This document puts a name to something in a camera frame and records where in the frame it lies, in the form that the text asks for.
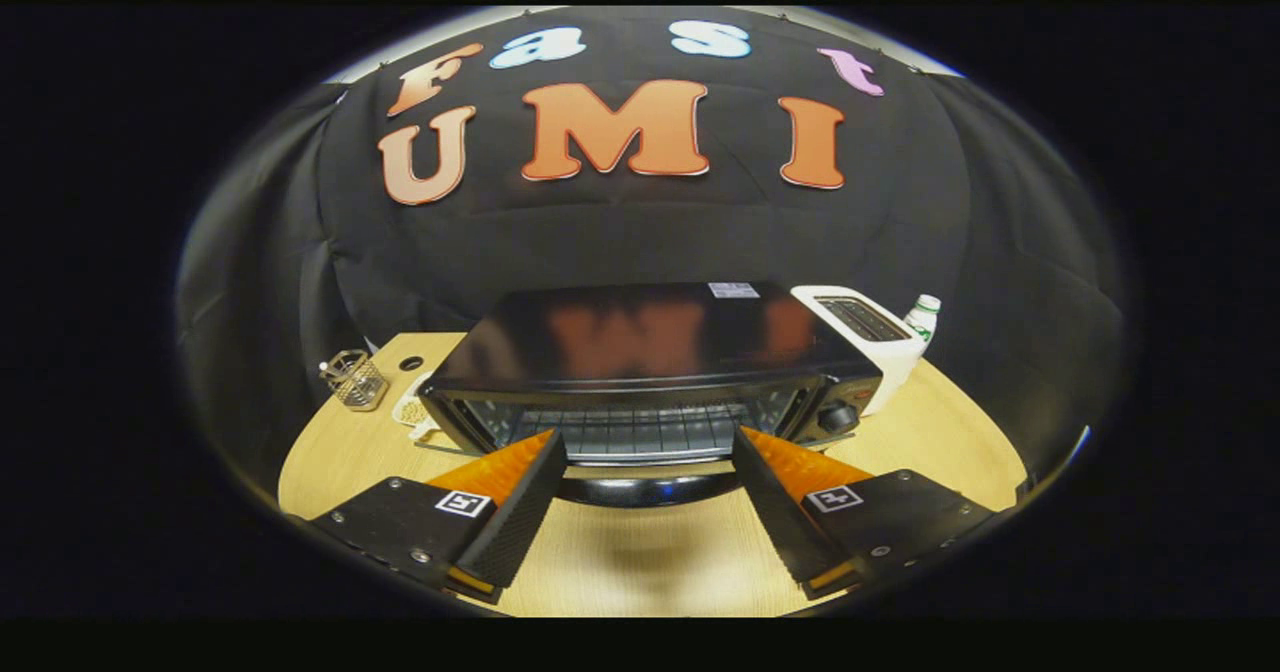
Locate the black toaster oven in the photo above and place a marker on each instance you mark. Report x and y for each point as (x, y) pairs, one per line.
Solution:
(640, 337)

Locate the black backdrop cloth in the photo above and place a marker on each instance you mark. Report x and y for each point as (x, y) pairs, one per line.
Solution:
(650, 232)

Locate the white pop-up toaster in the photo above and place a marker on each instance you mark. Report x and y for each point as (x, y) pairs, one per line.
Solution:
(890, 362)

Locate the small white dish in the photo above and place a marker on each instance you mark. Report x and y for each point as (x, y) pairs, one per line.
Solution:
(410, 414)

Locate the white green-label bottle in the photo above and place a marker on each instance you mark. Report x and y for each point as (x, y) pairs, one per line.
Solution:
(925, 317)

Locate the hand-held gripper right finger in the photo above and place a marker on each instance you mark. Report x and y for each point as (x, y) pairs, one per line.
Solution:
(775, 512)

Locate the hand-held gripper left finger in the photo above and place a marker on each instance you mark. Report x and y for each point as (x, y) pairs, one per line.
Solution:
(520, 512)

